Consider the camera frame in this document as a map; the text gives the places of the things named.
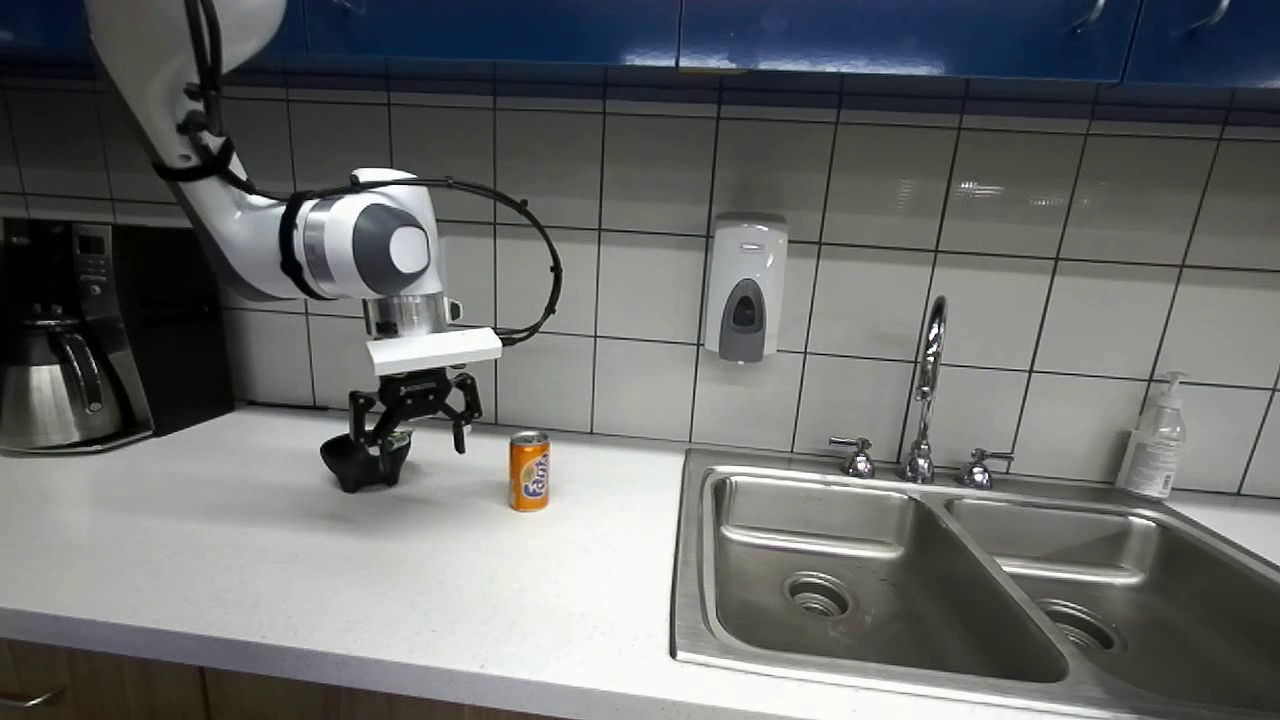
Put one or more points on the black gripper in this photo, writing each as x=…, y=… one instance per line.
x=419, y=393

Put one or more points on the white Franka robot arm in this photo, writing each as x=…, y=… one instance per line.
x=240, y=227

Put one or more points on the black bowl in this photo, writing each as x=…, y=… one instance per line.
x=351, y=464

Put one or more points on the orange soda can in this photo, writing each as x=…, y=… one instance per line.
x=529, y=471

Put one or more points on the black silver coffee maker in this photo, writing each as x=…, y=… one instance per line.
x=161, y=322

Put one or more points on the wooden lower cabinet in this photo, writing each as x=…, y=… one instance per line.
x=200, y=686

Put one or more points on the steel coffee carafe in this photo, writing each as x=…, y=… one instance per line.
x=47, y=393

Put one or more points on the chrome faucet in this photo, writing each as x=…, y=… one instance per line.
x=926, y=386

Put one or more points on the blue upper cabinet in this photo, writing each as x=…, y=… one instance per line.
x=800, y=35

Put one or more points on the stainless steel double sink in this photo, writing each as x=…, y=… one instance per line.
x=935, y=584

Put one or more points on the clear soap bottle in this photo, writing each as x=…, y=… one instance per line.
x=1149, y=447

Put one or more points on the white wall soap dispenser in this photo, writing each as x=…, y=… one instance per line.
x=746, y=294

